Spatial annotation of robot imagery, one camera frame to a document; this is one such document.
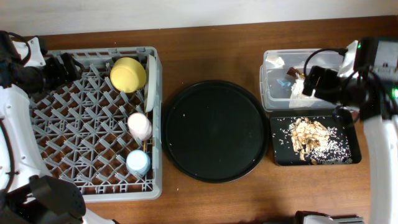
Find grey dishwasher rack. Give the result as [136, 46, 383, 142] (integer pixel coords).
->
[29, 47, 162, 203]

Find food scraps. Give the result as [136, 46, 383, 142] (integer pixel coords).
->
[271, 116, 353, 166]

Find clear plastic bin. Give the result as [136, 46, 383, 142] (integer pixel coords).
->
[259, 49, 334, 111]

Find round black tray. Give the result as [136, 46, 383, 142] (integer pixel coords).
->
[162, 80, 271, 184]

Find pink cup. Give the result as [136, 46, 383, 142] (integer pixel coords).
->
[127, 113, 152, 141]

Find pale grey plate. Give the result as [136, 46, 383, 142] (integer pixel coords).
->
[144, 55, 157, 113]

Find blue cup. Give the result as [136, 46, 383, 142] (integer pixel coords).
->
[126, 150, 150, 177]

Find white tissue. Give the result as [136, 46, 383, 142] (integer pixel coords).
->
[289, 78, 312, 108]

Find gold brown snack wrapper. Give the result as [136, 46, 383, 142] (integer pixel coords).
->
[287, 67, 305, 80]

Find yellow bowl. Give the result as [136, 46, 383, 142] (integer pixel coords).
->
[110, 57, 147, 93]

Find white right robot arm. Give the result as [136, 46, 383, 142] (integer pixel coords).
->
[302, 37, 397, 223]

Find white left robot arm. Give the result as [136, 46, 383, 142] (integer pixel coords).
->
[1, 30, 110, 224]

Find black rectangular tray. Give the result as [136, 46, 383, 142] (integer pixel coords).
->
[269, 108, 362, 164]

